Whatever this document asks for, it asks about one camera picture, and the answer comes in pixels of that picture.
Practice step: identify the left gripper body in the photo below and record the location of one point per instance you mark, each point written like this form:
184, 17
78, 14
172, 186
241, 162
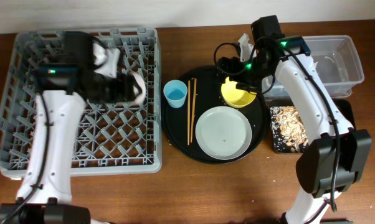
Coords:
108, 88

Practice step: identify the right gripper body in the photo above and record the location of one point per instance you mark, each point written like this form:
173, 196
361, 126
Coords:
250, 73

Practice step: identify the pink plastic cup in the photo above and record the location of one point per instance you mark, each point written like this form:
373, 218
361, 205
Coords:
133, 88

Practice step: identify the yellow bowl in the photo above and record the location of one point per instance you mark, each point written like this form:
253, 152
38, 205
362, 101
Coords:
234, 97

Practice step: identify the blue plastic cup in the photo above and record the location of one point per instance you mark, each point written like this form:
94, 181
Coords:
175, 92

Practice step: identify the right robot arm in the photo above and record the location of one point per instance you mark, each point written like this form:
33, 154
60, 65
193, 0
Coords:
337, 151

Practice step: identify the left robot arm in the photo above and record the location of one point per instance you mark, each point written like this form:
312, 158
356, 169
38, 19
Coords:
85, 72

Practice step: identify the grey dishwasher rack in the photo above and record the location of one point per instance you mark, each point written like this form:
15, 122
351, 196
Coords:
112, 139

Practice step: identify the right wooden chopstick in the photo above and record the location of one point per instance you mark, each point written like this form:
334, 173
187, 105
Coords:
193, 108

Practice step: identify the wooden chopstick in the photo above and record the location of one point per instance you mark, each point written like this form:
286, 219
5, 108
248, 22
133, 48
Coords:
188, 111
193, 108

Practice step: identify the left wooden chopstick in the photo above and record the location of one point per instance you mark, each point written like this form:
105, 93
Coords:
188, 111

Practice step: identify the grey round plate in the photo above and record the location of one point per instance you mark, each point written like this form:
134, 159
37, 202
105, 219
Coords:
223, 133

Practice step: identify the round black tray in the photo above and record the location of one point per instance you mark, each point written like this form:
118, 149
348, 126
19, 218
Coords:
174, 120

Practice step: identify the food scraps pile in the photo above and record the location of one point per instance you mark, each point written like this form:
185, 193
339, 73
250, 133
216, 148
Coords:
288, 132

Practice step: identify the clear plastic bin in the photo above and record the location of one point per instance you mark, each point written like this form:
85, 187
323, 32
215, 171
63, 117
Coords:
337, 63

